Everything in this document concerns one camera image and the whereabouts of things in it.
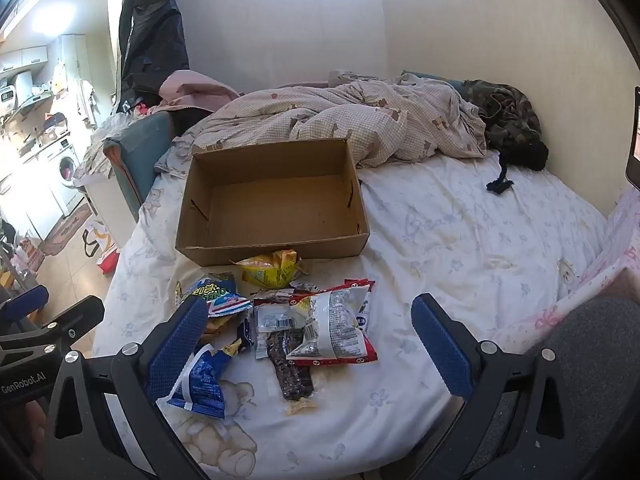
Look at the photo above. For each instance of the red white shopping bag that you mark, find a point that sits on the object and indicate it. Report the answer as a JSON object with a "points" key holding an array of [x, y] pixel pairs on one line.
{"points": [[107, 260]]}

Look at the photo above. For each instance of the tan snack packet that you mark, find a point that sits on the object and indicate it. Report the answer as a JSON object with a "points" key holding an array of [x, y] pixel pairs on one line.
{"points": [[217, 327]]}

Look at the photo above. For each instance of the pink printed blanket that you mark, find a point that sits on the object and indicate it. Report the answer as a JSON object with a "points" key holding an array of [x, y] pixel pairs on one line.
{"points": [[615, 245]]}

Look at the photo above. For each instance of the white red snack packet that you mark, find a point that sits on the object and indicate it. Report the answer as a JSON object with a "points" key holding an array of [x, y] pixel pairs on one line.
{"points": [[335, 325]]}

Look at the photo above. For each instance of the person's grey pants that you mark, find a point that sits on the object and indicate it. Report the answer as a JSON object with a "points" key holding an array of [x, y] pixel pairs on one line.
{"points": [[600, 340]]}

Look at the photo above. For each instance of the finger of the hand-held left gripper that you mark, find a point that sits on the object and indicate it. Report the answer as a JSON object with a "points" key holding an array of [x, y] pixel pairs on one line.
{"points": [[25, 302], [75, 320]]}

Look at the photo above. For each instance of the dark blue snack packet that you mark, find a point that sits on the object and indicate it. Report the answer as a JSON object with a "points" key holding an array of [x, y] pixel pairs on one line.
{"points": [[246, 335]]}

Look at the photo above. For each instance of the black knit cloth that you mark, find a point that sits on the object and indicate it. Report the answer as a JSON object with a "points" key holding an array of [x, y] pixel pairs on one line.
{"points": [[532, 155]]}

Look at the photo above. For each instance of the clear packet with dark bar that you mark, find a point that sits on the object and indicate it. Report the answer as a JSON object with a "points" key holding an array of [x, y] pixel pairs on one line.
{"points": [[292, 375]]}

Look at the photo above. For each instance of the beige checked quilt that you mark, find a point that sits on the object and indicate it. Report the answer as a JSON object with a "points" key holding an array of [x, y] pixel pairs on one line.
{"points": [[350, 115]]}

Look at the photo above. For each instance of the black hanging garment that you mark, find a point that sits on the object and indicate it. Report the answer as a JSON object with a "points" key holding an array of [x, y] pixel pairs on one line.
{"points": [[150, 35]]}

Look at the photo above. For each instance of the white floral bed sheet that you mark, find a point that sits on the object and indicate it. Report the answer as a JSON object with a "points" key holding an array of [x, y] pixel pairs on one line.
{"points": [[450, 240]]}

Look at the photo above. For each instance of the white washing machine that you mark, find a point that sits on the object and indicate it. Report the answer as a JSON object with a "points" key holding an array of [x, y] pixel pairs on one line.
{"points": [[67, 167]]}

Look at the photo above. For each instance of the white kitchen appliance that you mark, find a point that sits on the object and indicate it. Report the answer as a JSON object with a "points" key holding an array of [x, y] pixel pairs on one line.
{"points": [[15, 92]]}

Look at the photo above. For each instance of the teal pillow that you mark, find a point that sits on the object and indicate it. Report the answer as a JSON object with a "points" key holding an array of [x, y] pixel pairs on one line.
{"points": [[440, 80]]}

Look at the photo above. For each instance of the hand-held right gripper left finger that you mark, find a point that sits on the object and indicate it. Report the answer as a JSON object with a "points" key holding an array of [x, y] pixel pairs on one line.
{"points": [[175, 355]]}

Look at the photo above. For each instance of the camouflage cloth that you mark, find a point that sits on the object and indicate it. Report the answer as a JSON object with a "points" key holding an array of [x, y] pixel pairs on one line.
{"points": [[505, 110]]}

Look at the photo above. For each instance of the white storage box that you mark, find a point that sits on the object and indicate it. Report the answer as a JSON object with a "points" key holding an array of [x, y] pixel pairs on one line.
{"points": [[107, 205]]}

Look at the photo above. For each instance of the pink cloth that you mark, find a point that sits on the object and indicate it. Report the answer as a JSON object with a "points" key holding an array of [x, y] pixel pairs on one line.
{"points": [[195, 90]]}

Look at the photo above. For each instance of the yellow snack packet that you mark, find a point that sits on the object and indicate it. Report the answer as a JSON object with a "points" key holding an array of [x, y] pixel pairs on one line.
{"points": [[270, 270]]}

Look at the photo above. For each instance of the dark brown snack packet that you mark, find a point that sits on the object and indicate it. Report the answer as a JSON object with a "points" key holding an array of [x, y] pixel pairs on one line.
{"points": [[280, 296]]}

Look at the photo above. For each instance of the blue white snack packet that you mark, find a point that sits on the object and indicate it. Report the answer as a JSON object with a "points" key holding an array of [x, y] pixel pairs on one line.
{"points": [[205, 385]]}

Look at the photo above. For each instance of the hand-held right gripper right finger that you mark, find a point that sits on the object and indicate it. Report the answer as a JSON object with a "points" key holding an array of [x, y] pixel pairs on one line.
{"points": [[442, 350]]}

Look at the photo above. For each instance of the blue green chips packet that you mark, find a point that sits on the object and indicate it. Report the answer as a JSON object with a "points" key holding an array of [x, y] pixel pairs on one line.
{"points": [[220, 292]]}

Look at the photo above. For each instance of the patterned floor rug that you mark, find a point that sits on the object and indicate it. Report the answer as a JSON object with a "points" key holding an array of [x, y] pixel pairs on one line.
{"points": [[65, 230]]}

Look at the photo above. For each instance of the teal chair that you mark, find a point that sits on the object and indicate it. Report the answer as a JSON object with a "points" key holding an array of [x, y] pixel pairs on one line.
{"points": [[140, 160]]}

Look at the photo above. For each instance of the brown cardboard box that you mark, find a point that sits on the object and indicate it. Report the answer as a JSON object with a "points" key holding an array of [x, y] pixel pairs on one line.
{"points": [[280, 200]]}

